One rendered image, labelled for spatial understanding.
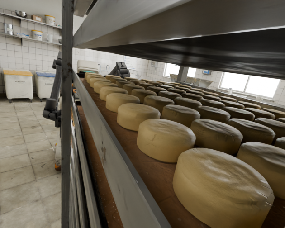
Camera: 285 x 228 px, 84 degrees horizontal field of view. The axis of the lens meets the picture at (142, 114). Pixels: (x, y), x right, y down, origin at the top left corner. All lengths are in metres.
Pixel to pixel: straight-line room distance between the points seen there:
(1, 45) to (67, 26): 4.91
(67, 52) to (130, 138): 0.43
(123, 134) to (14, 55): 5.32
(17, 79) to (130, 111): 4.71
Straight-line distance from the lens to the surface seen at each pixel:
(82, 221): 0.29
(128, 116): 0.17
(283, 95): 5.05
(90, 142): 0.33
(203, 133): 0.16
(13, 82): 4.85
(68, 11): 0.55
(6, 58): 5.44
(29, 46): 5.47
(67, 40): 0.55
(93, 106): 0.16
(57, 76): 1.29
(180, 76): 0.71
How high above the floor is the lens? 1.38
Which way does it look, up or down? 17 degrees down
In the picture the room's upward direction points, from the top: 9 degrees clockwise
